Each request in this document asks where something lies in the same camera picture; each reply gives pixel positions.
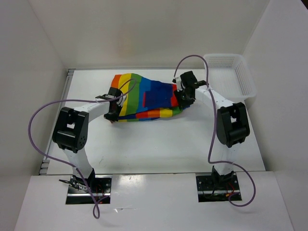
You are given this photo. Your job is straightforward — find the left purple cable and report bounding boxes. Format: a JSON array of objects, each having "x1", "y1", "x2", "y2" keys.
[{"x1": 28, "y1": 78, "x2": 137, "y2": 219}]

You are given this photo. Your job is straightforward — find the rainbow striped shorts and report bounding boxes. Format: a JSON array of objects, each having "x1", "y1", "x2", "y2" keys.
[{"x1": 111, "y1": 73, "x2": 182, "y2": 122}]

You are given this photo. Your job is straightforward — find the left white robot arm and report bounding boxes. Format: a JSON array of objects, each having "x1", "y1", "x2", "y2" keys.
[{"x1": 52, "y1": 87, "x2": 127, "y2": 193}]

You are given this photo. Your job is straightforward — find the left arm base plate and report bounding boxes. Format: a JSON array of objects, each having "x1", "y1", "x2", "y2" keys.
[{"x1": 60, "y1": 175, "x2": 112, "y2": 205}]

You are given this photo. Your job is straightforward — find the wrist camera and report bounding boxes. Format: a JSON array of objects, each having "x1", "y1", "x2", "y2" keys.
[
  {"x1": 172, "y1": 76, "x2": 185, "y2": 91},
  {"x1": 117, "y1": 95, "x2": 127, "y2": 107}
]

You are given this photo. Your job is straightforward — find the purple cable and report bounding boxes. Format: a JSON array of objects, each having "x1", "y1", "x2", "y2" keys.
[
  {"x1": 28, "y1": 78, "x2": 137, "y2": 219},
  {"x1": 173, "y1": 54, "x2": 257, "y2": 207}
]

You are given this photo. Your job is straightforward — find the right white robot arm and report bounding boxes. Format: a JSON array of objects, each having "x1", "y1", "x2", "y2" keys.
[{"x1": 172, "y1": 71, "x2": 250, "y2": 189}]

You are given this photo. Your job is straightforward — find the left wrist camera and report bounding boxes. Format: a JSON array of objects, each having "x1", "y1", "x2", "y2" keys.
[{"x1": 117, "y1": 95, "x2": 127, "y2": 107}]

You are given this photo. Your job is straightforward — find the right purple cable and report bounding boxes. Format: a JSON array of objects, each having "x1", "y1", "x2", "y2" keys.
[{"x1": 173, "y1": 54, "x2": 257, "y2": 207}]

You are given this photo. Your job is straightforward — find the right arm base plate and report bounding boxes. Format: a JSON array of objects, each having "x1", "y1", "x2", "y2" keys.
[{"x1": 196, "y1": 173, "x2": 242, "y2": 203}]

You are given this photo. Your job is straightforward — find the white plastic basket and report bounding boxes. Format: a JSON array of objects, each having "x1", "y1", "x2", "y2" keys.
[{"x1": 204, "y1": 53, "x2": 257, "y2": 102}]

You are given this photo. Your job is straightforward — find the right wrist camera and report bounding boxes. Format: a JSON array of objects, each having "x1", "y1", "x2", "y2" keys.
[{"x1": 172, "y1": 76, "x2": 185, "y2": 91}]

